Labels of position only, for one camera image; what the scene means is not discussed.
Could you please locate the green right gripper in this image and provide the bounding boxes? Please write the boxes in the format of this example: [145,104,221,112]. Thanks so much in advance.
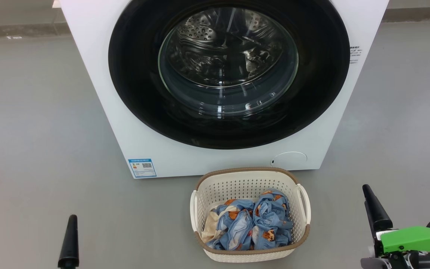
[361,184,430,269]

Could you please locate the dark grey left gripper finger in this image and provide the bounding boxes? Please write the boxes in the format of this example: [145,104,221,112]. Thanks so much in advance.
[58,215,80,269]

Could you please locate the blue cream bear print garment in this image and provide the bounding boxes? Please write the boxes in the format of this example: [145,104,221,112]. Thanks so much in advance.
[201,199,256,251]

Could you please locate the black round glass washer door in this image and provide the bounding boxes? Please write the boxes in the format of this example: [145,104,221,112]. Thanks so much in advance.
[108,0,350,150]

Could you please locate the white front-load washing machine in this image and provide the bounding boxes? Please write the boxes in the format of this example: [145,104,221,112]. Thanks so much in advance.
[60,0,390,179]

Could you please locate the steel washer drum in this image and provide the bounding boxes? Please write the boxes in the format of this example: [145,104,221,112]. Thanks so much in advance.
[168,7,294,90]

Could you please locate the oval white filter cover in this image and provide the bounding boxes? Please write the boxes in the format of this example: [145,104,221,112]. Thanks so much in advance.
[271,151,308,167]

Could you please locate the blue energy label sticker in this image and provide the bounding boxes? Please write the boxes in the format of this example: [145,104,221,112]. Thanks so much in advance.
[128,159,157,178]

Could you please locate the cream perforated laundry basket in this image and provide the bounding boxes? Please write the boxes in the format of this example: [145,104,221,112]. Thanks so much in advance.
[190,167,311,263]

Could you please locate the printed warning text label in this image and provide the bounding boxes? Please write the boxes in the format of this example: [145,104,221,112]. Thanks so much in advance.
[349,46,363,64]

